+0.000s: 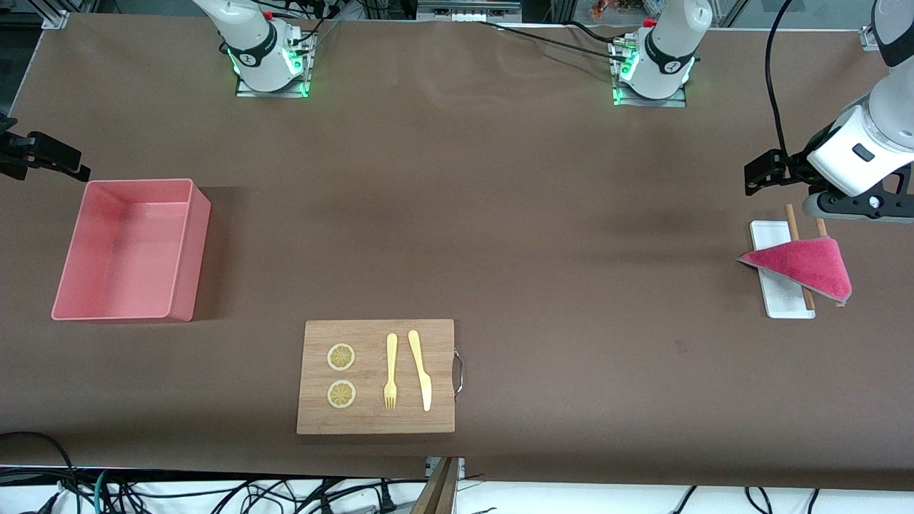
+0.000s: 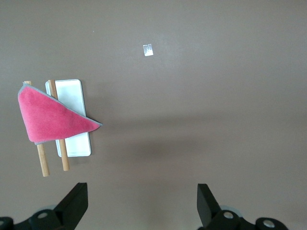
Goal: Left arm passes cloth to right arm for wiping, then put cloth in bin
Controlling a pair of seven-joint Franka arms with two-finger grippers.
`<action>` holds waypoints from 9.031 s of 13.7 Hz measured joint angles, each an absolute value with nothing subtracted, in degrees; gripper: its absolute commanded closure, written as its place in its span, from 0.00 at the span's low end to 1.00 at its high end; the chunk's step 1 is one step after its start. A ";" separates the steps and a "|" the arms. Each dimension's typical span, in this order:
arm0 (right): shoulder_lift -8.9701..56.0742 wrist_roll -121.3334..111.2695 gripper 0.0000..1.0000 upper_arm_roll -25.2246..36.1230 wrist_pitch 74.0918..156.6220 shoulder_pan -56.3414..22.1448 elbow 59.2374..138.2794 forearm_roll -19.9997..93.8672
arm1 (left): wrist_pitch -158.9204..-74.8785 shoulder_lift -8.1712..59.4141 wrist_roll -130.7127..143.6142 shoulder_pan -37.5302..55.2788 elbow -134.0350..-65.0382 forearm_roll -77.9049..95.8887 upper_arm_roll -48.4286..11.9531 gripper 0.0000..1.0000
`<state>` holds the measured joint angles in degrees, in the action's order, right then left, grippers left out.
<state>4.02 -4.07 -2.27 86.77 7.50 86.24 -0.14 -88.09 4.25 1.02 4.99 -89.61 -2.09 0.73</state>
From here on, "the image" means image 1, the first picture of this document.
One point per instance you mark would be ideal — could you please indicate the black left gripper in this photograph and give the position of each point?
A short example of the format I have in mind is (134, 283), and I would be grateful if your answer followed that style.
(794, 166)

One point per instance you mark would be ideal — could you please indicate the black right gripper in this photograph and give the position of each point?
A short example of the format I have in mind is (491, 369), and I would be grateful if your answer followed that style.
(16, 153)

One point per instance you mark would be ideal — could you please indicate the pink microfibre cloth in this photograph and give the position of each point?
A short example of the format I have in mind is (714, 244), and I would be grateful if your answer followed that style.
(807, 264)

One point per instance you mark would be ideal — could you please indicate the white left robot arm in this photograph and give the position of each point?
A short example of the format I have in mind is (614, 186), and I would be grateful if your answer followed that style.
(671, 43)

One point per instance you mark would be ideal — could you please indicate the pink plastic bin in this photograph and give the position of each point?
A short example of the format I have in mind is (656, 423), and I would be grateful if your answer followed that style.
(121, 250)

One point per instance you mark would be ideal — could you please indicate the white rectangular rack tray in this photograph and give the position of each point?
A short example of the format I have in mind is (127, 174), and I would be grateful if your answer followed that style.
(785, 303)

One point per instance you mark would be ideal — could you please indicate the brown table cover sheet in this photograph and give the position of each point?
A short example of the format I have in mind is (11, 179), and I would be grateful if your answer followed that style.
(500, 214)

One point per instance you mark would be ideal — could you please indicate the yellow lemon slice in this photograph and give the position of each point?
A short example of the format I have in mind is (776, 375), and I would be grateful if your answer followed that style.
(341, 357)
(341, 394)

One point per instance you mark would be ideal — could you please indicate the grey electronics box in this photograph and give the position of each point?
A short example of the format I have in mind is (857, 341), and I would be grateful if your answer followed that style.
(464, 11)

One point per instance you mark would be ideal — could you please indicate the yellow plastic fork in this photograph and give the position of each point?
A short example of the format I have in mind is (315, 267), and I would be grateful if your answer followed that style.
(390, 357)

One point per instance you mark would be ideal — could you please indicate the yellow plastic knife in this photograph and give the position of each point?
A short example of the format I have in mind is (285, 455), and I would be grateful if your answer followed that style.
(421, 371)

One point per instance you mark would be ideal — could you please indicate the wooden cutting board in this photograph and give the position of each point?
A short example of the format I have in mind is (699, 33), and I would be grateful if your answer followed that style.
(371, 421)

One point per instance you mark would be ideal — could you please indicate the wooden stand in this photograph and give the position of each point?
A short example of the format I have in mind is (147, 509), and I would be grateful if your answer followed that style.
(439, 492)

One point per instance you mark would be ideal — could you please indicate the black power plug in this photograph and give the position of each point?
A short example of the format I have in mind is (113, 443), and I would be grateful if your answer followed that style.
(385, 500)

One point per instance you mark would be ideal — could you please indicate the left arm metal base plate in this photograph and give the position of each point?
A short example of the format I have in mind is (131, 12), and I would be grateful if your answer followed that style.
(650, 102)

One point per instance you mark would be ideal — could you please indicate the aluminium frame corner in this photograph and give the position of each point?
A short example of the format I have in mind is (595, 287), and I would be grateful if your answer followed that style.
(866, 39)
(56, 18)

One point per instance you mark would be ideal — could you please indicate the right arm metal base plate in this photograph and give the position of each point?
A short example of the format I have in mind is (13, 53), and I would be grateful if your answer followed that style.
(275, 93)

